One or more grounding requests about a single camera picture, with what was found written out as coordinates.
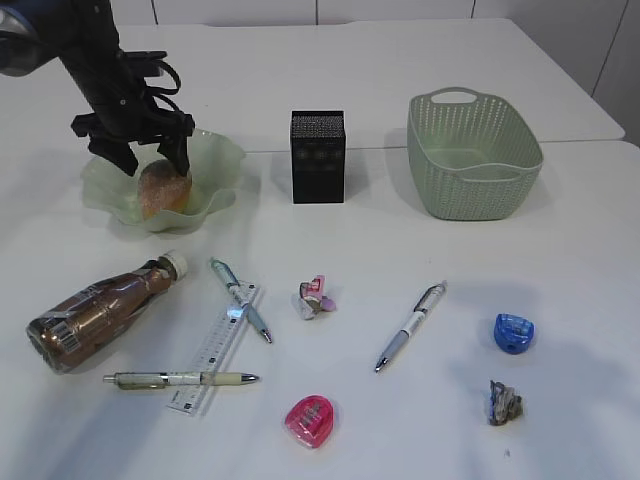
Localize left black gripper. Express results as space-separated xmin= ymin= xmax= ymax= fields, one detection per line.
xmin=62 ymin=49 xmax=195 ymax=176

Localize sugared bread roll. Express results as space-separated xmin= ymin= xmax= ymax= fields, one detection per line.
xmin=138 ymin=159 xmax=192 ymax=220

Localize brown drink bottle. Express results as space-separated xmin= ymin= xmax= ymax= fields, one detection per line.
xmin=26 ymin=250 xmax=188 ymax=374

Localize grey paper ball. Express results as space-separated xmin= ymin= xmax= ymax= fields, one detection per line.
xmin=489 ymin=380 xmax=523 ymax=426

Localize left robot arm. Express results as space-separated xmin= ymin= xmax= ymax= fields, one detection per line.
xmin=1 ymin=1 xmax=195 ymax=176

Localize green wavy glass plate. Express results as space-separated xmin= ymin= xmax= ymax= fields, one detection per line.
xmin=81 ymin=129 xmax=245 ymax=232

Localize blue grip pen on ruler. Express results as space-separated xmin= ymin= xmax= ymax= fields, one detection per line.
xmin=210 ymin=258 xmax=273 ymax=344

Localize black square pen holder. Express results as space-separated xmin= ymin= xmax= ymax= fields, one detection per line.
xmin=290 ymin=110 xmax=346 ymax=204

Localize cream grip pen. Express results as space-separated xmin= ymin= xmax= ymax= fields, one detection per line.
xmin=103 ymin=372 xmax=261 ymax=390

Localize pink pencil sharpener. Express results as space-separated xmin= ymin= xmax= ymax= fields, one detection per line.
xmin=284 ymin=395 xmax=336 ymax=449

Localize grey grip pen right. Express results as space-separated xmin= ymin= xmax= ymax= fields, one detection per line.
xmin=374 ymin=280 xmax=448 ymax=373

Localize green plastic woven basket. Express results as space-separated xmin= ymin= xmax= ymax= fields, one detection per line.
xmin=406 ymin=87 xmax=544 ymax=222

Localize blue pencil sharpener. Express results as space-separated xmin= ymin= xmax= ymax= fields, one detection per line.
xmin=493 ymin=313 xmax=535 ymax=355

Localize clear plastic ruler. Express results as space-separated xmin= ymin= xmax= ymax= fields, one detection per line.
xmin=167 ymin=293 xmax=244 ymax=415

